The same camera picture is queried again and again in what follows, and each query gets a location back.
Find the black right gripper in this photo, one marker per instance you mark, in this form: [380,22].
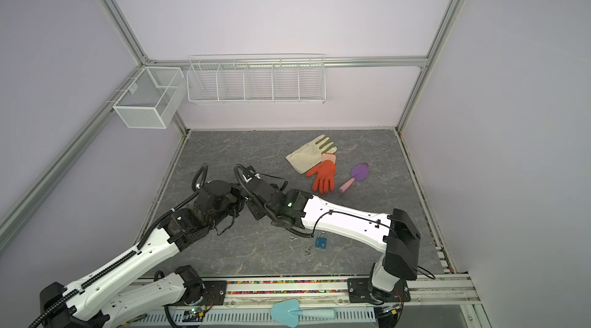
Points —
[258,215]

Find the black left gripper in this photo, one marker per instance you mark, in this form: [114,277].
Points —
[238,193]

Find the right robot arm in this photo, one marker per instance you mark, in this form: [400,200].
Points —
[303,214]

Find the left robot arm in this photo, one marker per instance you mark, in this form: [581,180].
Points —
[101,298]

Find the cream work glove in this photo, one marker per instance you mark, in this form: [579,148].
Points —
[311,154]

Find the red rubber glove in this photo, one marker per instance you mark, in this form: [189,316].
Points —
[324,174]

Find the large blue padlock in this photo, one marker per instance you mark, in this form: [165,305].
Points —
[321,241]

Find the teal trowel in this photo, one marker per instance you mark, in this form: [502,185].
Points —
[289,313]

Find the white mesh box basket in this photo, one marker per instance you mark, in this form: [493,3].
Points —
[152,98]

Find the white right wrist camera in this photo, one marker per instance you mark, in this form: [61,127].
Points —
[248,173]

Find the purple trowel pink handle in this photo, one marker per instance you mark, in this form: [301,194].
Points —
[359,173]

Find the white wire shelf basket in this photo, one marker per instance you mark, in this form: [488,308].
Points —
[257,78]

